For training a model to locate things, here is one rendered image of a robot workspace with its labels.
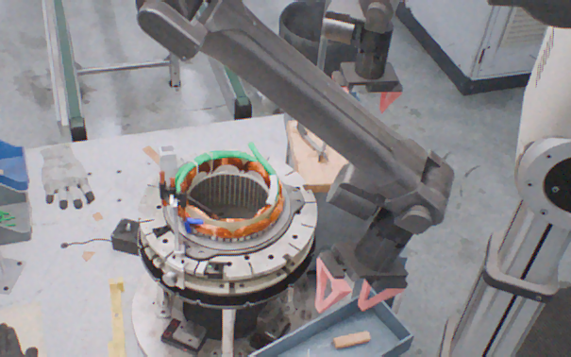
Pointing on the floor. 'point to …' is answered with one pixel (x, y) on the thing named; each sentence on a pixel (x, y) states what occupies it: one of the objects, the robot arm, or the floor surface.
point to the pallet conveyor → (63, 72)
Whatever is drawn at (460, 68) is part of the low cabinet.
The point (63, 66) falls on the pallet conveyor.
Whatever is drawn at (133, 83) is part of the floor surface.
